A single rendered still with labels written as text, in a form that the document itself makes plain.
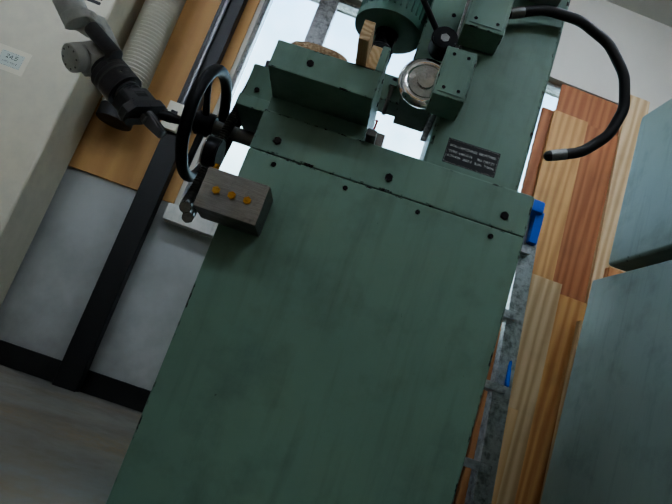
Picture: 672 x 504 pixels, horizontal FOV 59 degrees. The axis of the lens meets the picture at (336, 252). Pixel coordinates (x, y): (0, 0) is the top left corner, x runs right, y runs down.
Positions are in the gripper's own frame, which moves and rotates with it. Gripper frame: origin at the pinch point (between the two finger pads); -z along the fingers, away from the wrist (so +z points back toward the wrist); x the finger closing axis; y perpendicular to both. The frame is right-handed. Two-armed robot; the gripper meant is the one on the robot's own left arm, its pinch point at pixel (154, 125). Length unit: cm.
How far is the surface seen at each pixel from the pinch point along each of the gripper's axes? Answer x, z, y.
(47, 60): -63, 98, -62
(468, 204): -12, -61, 36
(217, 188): 17.7, -29.5, 13.5
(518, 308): -90, -92, 1
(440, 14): -46, -21, 54
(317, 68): 0.2, -23.4, 36.8
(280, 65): 3.4, -18.4, 33.0
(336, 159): -3.2, -36.8, 25.6
